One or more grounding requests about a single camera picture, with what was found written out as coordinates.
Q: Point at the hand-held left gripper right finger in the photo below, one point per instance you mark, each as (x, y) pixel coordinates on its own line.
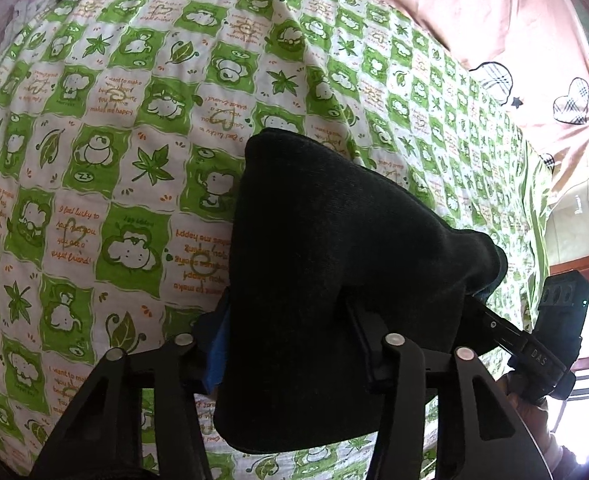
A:
(369, 355)

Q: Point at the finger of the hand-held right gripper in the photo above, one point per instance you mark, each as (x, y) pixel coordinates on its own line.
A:
(494, 325)

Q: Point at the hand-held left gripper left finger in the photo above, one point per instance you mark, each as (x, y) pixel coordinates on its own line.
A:
(218, 355)

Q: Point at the black pants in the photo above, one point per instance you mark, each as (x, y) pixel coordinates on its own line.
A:
(334, 280)

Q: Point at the person's right hand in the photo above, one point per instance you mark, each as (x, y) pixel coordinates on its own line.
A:
(532, 417)

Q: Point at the plain green cloth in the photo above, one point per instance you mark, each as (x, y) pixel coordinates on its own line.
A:
(537, 200)

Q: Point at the green cartoon print bed sheet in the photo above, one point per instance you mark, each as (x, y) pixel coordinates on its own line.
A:
(124, 160)

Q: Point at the pink pillow with hearts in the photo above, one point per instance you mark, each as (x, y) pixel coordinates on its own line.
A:
(499, 25)

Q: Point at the pale floral cloth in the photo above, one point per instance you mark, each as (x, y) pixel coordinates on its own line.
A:
(29, 5)

